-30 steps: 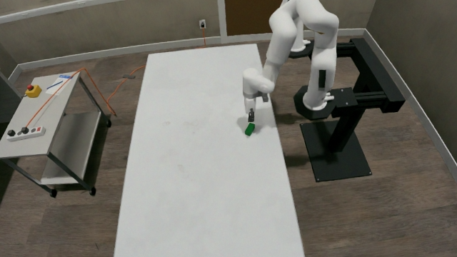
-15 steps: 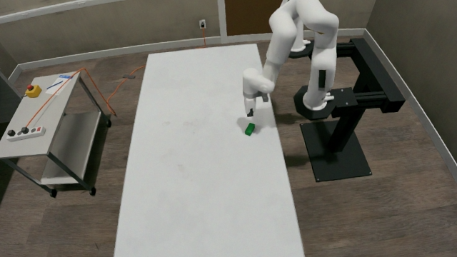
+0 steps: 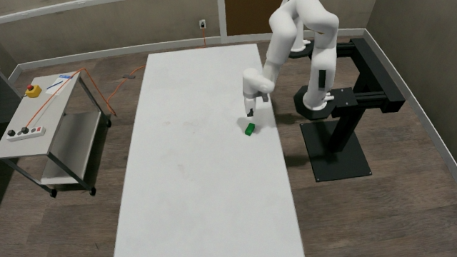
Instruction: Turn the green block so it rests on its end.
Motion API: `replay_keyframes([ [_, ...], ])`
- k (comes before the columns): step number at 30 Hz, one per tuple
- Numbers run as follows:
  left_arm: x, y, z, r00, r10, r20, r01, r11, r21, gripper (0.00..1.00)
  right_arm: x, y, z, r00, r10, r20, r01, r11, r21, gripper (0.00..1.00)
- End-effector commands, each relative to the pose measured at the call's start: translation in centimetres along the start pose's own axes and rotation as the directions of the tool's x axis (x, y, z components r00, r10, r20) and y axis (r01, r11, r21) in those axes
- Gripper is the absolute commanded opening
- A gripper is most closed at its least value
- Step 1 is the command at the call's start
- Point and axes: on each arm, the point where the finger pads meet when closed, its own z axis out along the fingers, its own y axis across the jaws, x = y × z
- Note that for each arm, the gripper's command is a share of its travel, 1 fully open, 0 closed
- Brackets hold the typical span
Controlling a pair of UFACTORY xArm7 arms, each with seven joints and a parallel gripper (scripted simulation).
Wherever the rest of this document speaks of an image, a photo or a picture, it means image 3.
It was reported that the green rectangular block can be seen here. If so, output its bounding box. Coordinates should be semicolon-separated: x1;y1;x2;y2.
245;123;255;136

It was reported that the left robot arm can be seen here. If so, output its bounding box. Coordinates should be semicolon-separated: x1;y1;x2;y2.
242;0;339;111

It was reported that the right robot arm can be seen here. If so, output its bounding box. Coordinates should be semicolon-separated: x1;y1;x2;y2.
280;0;311;52

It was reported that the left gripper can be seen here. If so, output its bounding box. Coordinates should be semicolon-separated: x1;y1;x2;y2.
244;96;256;117

